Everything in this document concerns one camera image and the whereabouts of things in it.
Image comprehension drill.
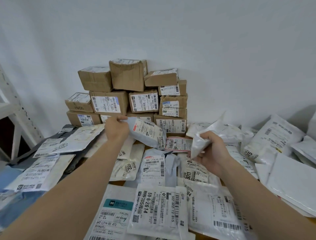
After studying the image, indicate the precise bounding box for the person's right hand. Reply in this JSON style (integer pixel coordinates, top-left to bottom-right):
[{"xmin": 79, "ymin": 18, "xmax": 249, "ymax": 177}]
[{"xmin": 189, "ymin": 131, "xmax": 234, "ymax": 178}]

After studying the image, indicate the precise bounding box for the person's left hand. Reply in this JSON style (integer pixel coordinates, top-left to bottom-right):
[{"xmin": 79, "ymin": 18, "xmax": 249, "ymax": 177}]
[{"xmin": 104, "ymin": 115, "xmax": 130, "ymax": 143}]

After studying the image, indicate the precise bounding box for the small white pouch square label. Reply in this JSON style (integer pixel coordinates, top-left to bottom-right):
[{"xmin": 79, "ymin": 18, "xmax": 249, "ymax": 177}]
[{"xmin": 177, "ymin": 153, "xmax": 222, "ymax": 187}]

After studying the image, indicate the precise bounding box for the cream mailer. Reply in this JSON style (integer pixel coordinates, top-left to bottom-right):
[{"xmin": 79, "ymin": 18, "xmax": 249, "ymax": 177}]
[{"xmin": 84, "ymin": 133, "xmax": 109, "ymax": 159}]

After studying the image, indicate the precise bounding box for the light blue-grey soft parcel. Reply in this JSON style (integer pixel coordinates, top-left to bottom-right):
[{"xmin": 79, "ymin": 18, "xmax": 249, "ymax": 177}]
[{"xmin": 122, "ymin": 117, "xmax": 167, "ymax": 151}]

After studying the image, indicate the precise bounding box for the white pouch yellow framed label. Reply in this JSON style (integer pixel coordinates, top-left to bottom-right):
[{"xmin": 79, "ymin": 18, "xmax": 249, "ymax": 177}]
[{"xmin": 50, "ymin": 123, "xmax": 105, "ymax": 154}]

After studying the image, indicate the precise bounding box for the INS BAHA cardboard box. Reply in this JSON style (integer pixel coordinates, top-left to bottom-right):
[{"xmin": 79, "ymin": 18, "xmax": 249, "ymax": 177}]
[{"xmin": 66, "ymin": 110, "xmax": 102, "ymax": 127}]

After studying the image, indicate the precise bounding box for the brown box large label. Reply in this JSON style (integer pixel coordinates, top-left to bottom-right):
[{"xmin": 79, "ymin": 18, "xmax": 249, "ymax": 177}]
[{"xmin": 65, "ymin": 93, "xmax": 94, "ymax": 113}]

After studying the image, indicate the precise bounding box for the grey poly mailer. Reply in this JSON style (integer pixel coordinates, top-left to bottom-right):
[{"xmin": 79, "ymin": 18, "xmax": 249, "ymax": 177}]
[{"xmin": 7, "ymin": 125, "xmax": 84, "ymax": 173}]

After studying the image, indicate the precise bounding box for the stack of cardboard boxes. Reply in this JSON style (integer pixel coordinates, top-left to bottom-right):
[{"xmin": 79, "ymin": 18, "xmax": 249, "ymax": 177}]
[{"xmin": 78, "ymin": 59, "xmax": 188, "ymax": 118}]

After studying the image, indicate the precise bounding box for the white bubble packet barcode label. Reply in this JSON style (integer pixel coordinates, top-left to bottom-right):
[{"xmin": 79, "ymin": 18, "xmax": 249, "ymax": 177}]
[{"xmin": 170, "ymin": 185, "xmax": 189, "ymax": 240}]

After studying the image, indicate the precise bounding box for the white pouch long label strip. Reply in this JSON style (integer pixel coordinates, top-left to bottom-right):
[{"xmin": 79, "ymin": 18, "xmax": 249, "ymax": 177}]
[{"xmin": 183, "ymin": 183, "xmax": 215, "ymax": 234}]

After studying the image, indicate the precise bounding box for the pile of white mailers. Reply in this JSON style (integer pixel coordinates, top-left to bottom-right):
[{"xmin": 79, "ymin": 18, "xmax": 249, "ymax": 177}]
[{"xmin": 186, "ymin": 115, "xmax": 316, "ymax": 180}]

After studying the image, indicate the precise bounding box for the brown box white barcode label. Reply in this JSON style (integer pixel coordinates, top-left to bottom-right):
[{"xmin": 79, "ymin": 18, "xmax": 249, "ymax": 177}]
[{"xmin": 144, "ymin": 69, "xmax": 179, "ymax": 87}]

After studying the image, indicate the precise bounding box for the white mailer teal label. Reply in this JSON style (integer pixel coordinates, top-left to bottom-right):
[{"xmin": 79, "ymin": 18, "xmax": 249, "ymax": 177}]
[{"xmin": 84, "ymin": 184, "xmax": 138, "ymax": 240}]

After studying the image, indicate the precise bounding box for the white pouch bold black print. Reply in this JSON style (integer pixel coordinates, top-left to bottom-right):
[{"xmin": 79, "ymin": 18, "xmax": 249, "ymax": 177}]
[{"xmin": 127, "ymin": 183, "xmax": 178, "ymax": 240}]

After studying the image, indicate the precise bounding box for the white pouch wide barcode label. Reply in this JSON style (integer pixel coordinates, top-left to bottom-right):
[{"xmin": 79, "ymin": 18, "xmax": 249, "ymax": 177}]
[{"xmin": 4, "ymin": 154, "xmax": 76, "ymax": 192}]

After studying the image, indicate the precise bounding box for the smooth light blue mailer package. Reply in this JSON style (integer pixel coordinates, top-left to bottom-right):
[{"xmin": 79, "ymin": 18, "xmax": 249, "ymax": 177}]
[{"xmin": 0, "ymin": 165, "xmax": 24, "ymax": 192}]

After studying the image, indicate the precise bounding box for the blue plastic mailer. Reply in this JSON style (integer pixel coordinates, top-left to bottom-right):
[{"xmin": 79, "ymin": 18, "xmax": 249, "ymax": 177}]
[{"xmin": 0, "ymin": 190, "xmax": 47, "ymax": 229}]

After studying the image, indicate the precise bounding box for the person's right forearm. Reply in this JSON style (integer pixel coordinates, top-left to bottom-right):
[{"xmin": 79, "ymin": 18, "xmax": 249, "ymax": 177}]
[{"xmin": 217, "ymin": 158, "xmax": 316, "ymax": 240}]

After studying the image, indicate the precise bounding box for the person's left forearm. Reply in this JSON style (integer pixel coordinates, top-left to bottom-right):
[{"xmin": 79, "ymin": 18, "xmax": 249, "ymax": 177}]
[{"xmin": 0, "ymin": 137, "xmax": 129, "ymax": 240}]

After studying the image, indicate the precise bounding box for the white metal shelf rack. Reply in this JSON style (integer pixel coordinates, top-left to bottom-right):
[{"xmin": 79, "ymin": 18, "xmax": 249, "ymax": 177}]
[{"xmin": 0, "ymin": 64, "xmax": 45, "ymax": 164}]

